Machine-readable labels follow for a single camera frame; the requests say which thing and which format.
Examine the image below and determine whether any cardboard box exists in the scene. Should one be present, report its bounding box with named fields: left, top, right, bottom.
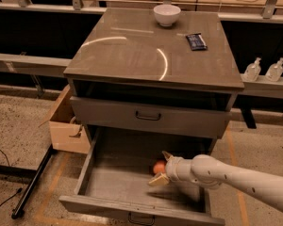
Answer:
left=41, top=85, right=90, bottom=153

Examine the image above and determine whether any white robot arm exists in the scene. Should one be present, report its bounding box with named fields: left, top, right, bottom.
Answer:
left=148, top=151, right=283, bottom=213

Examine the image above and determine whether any grey upper drawer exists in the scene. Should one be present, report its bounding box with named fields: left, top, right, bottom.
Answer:
left=70, top=96, right=231, bottom=138

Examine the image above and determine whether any black floor cable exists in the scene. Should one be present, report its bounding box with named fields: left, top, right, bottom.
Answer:
left=0, top=187, right=24, bottom=219

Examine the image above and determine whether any grey metal rail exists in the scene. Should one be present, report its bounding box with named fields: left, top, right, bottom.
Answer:
left=0, top=54, right=71, bottom=77

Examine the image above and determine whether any clear sanitizer bottle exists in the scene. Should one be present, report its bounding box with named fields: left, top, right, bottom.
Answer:
left=265, top=57, right=283, bottom=82
left=243, top=57, right=261, bottom=82

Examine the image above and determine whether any clear sanitizer bottle right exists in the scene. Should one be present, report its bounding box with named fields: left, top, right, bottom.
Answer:
left=265, top=57, right=283, bottom=82

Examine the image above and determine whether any grey open lower drawer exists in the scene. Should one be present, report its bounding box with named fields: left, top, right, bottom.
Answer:
left=59, top=127, right=225, bottom=226

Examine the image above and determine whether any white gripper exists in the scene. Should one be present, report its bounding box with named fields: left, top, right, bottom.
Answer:
left=148, top=151, right=184, bottom=186

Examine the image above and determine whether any clear sanitizer bottle left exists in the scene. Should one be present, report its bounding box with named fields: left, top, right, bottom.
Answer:
left=243, top=57, right=261, bottom=82

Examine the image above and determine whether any white ceramic bowl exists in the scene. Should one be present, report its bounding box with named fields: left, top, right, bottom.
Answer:
left=153, top=4, right=181, bottom=26

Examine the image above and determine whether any orange fruit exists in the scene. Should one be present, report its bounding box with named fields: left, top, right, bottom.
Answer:
left=153, top=160, right=166, bottom=174

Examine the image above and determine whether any dark blue snack packet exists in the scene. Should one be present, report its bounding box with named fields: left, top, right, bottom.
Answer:
left=186, top=33, right=208, bottom=51

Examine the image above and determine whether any grey wooden drawer cabinet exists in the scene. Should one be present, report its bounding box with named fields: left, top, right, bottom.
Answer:
left=62, top=7, right=245, bottom=149

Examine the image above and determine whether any black metal floor bar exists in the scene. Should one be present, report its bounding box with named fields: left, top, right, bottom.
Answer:
left=11, top=145, right=54, bottom=219

